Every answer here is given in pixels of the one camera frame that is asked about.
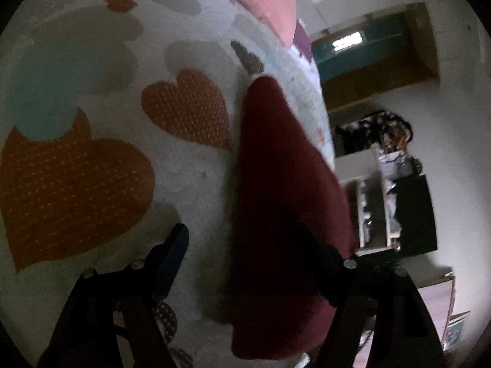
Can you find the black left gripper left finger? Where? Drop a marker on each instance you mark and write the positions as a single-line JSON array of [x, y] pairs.
[[105, 306]]

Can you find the black monitor screen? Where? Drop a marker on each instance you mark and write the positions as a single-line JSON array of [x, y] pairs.
[[415, 214]]

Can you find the purple pillow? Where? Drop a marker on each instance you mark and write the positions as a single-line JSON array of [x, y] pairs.
[[302, 42]]

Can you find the dark teal door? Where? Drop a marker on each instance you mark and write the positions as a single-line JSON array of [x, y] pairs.
[[374, 42]]

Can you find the white quilt with hearts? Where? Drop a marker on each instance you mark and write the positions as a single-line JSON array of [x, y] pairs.
[[120, 118]]

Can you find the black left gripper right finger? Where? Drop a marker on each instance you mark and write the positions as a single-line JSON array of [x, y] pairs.
[[375, 286]]

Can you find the clutter pile on shelf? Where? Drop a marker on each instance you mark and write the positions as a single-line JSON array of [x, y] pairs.
[[388, 135]]

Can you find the dark red small garment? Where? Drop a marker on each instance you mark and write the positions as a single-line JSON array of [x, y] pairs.
[[290, 230]]

